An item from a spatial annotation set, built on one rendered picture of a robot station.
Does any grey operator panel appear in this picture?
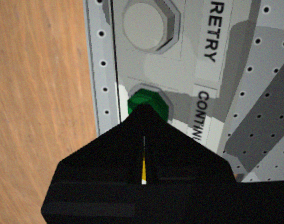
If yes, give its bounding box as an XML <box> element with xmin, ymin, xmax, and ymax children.
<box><xmin>108</xmin><ymin>0</ymin><xmax>261</xmax><ymax>157</ymax></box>

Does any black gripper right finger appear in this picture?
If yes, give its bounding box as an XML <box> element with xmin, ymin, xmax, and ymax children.
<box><xmin>144</xmin><ymin>104</ymin><xmax>237</xmax><ymax>184</ymax></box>

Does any grey perforated metal base plate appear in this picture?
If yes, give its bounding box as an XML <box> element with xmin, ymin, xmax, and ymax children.
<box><xmin>83</xmin><ymin>0</ymin><xmax>284</xmax><ymax>182</ymax></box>

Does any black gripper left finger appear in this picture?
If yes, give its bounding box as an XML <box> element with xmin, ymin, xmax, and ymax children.
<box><xmin>49</xmin><ymin>104</ymin><xmax>144</xmax><ymax>186</ymax></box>

